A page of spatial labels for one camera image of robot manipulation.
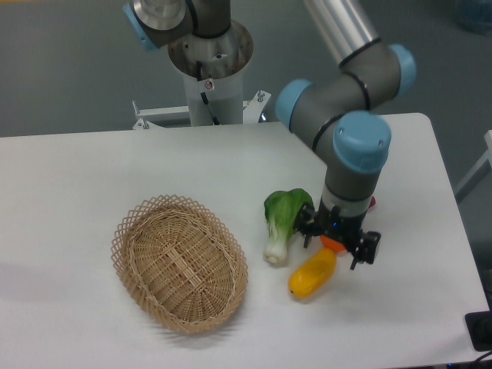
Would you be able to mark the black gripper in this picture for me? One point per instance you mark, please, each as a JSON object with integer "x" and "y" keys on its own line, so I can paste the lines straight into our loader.
{"x": 363, "y": 246}

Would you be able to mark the yellow mango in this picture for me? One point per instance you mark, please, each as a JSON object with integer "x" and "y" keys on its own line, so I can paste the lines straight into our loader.
{"x": 313, "y": 274}

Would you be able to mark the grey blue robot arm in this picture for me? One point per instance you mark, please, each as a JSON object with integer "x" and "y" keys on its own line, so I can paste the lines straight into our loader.
{"x": 334, "y": 120}

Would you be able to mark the orange tangerine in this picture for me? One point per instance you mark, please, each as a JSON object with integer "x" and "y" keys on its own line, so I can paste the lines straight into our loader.
{"x": 335, "y": 246}

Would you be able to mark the green bok choy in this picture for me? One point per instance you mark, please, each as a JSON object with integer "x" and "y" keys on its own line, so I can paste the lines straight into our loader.
{"x": 280, "y": 211}

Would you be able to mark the woven wicker basket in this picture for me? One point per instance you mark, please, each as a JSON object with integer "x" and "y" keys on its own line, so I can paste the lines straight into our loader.
{"x": 180, "y": 264}

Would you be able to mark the black device at table edge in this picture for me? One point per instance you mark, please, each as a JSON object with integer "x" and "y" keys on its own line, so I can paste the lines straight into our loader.
{"x": 479, "y": 329}

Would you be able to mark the white frame at right edge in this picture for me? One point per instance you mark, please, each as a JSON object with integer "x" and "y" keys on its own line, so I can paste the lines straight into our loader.
{"x": 478, "y": 171}

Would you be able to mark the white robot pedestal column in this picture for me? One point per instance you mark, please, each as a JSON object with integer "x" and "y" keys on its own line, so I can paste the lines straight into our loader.
{"x": 212, "y": 70}

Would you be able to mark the white metal base frame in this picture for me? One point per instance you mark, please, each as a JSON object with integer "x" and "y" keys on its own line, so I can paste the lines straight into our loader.
{"x": 180, "y": 116}

